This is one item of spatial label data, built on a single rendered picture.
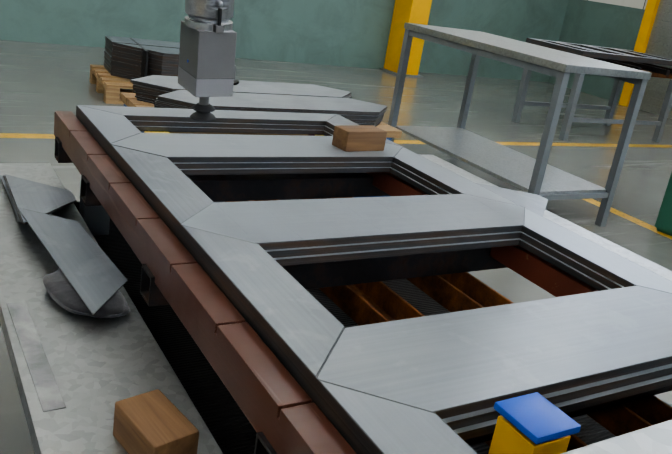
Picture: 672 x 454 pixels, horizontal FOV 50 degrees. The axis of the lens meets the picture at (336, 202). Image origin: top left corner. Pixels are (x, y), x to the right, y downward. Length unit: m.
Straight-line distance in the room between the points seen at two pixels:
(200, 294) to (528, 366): 0.43
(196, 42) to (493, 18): 9.90
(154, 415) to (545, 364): 0.48
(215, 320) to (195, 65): 0.43
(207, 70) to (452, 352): 0.58
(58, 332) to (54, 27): 7.24
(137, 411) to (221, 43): 0.56
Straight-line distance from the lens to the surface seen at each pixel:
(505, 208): 1.52
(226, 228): 1.15
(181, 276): 1.04
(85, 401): 1.04
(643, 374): 1.03
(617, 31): 11.27
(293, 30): 9.18
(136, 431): 0.91
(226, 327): 0.92
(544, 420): 0.75
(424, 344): 0.91
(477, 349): 0.93
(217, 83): 1.18
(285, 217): 1.23
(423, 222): 1.33
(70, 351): 1.14
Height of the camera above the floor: 1.27
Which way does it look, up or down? 18 degrees down
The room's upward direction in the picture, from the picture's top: 9 degrees clockwise
